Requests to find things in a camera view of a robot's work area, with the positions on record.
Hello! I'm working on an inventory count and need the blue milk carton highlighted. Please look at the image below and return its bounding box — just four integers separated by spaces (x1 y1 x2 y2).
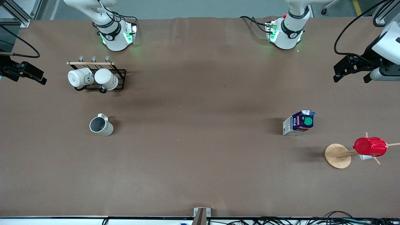
282 109 316 137

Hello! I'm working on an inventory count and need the white mug grey interior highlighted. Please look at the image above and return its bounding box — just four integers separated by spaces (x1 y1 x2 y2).
89 113 114 137

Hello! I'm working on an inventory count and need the red plastic cup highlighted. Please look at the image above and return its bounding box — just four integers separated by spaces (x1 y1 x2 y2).
353 137 388 158

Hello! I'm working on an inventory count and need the office chair caster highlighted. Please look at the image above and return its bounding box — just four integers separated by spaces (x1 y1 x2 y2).
321 0 340 15

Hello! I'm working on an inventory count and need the wooden mug tree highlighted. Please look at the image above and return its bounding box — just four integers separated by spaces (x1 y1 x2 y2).
324 132 400 169

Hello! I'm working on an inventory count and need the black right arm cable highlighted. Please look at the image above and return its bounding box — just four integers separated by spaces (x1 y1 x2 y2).
0 24 41 59

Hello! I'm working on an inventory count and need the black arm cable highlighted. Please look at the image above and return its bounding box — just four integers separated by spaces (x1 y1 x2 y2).
333 0 391 57
0 24 41 59

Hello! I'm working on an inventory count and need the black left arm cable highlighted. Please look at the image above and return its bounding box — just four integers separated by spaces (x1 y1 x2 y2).
333 0 391 57

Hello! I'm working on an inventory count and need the white mug with grey handle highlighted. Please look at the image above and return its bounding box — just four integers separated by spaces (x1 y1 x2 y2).
67 67 94 89

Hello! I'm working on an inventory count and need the aluminium frame profile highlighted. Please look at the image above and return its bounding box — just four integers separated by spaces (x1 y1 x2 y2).
0 0 43 28

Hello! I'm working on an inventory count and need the white mug with black handle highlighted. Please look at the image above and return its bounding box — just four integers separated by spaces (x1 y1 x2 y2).
94 68 119 93

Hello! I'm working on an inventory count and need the black wire mug rack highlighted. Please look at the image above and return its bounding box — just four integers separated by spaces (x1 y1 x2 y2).
66 55 127 94

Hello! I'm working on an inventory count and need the black base cable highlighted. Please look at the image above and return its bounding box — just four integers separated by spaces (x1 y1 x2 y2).
239 15 270 33

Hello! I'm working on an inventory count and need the black cable bundle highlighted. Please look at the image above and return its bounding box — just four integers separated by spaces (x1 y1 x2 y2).
216 211 400 225

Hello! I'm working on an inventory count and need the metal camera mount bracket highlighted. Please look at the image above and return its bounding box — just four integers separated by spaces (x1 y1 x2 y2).
193 207 212 225

